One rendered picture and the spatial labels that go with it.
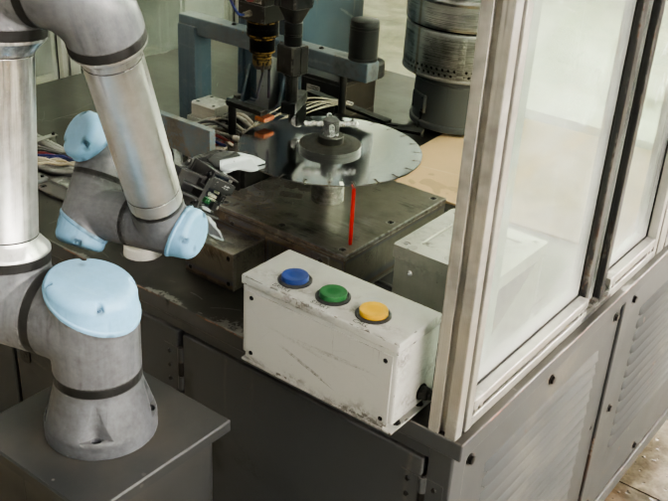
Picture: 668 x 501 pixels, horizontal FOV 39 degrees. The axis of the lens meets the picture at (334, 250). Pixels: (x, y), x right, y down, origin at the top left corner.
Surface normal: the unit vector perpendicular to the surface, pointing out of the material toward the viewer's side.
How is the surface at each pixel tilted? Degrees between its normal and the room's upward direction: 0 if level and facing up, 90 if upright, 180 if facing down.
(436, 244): 0
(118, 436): 72
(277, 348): 90
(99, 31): 96
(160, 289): 0
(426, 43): 90
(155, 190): 105
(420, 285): 90
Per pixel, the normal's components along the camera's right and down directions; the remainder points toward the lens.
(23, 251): 0.55, -0.42
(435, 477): -0.61, 0.34
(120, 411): 0.62, 0.11
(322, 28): 0.79, 0.33
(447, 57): -0.38, 0.41
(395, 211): 0.05, -0.88
